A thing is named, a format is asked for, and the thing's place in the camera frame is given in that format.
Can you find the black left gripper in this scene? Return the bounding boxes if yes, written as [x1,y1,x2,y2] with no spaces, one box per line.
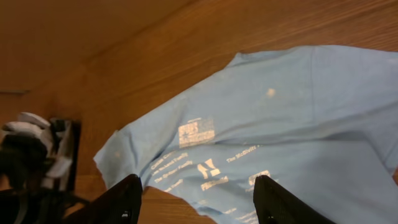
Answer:
[1,112,89,223]

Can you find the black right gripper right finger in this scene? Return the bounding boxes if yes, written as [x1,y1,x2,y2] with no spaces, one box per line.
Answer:
[253,175,335,224]

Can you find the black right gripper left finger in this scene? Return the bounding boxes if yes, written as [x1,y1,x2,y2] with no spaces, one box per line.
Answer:
[63,174,143,224]

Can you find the light blue printed t-shirt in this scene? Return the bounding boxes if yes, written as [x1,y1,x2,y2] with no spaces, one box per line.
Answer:
[94,45,397,223]

